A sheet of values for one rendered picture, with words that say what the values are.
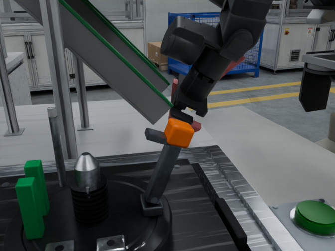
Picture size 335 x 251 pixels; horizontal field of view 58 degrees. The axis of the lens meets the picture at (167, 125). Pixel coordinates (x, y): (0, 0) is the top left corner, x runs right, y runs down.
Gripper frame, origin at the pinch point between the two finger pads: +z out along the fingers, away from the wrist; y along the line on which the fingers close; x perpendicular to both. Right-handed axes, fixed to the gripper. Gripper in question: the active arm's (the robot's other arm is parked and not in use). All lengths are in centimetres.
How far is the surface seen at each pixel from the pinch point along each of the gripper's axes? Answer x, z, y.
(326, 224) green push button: 8.0, -21.1, 34.4
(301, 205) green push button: 7.0, -19.9, 31.9
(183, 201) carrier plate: -3.6, -14.3, 31.9
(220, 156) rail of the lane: 2.6, -12.7, 20.4
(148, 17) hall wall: 3, 272, -804
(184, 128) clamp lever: -8.5, -23.8, 33.2
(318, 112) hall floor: 203, 76, -235
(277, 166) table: 20.8, -6.4, 7.9
